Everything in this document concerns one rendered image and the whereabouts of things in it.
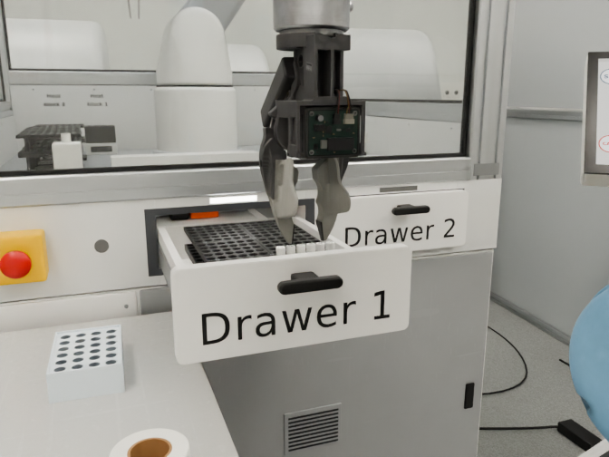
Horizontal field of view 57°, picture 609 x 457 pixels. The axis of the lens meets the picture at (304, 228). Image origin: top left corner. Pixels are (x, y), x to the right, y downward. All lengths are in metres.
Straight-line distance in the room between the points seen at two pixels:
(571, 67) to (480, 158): 1.67
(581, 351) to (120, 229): 0.74
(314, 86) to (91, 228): 0.52
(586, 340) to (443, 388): 0.95
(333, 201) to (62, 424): 0.38
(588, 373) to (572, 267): 2.44
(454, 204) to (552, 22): 1.90
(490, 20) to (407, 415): 0.80
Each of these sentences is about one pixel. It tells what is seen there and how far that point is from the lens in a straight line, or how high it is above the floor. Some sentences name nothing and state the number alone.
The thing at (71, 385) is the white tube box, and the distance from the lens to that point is 0.73.
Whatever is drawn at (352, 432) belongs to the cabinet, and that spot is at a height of 0.44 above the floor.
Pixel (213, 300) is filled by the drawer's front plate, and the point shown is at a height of 0.89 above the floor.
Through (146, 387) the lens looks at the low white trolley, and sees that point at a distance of 0.74.
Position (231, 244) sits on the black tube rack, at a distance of 0.81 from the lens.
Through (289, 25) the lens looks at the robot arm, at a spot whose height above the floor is 1.17.
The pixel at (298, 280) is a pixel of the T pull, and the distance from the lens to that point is 0.61.
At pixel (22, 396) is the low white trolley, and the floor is 0.76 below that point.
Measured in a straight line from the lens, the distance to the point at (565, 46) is 2.83.
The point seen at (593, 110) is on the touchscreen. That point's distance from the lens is 1.30.
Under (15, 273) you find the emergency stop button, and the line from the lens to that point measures 0.89.
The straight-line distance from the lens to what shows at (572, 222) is 2.76.
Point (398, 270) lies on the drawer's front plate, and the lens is 0.70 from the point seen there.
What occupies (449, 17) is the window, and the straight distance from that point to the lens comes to 1.13.
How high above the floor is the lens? 1.11
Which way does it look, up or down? 13 degrees down
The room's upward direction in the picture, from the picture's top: straight up
